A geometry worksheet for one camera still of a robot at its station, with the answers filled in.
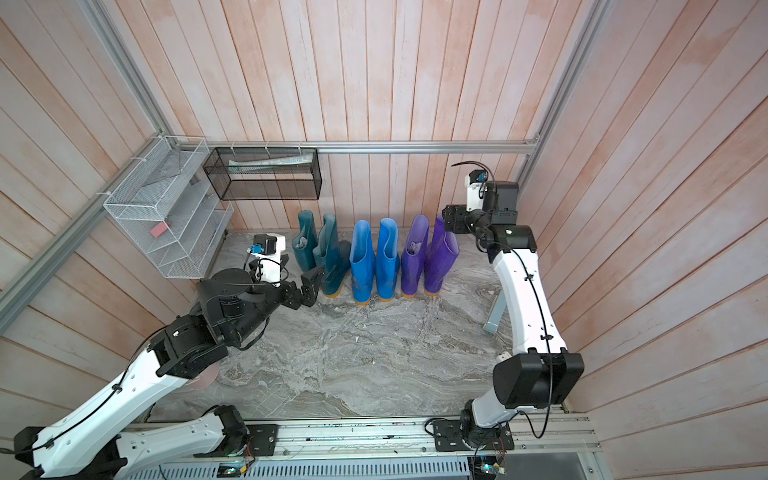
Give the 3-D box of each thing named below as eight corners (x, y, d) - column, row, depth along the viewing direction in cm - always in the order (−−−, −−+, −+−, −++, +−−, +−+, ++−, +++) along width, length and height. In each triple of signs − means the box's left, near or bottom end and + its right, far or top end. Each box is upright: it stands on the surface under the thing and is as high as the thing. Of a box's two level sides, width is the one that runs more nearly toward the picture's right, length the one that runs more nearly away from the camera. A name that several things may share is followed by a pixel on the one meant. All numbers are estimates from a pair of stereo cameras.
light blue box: (482, 330, 95) (487, 322, 91) (495, 297, 103) (500, 289, 99) (492, 335, 94) (498, 327, 90) (505, 301, 102) (510, 293, 98)
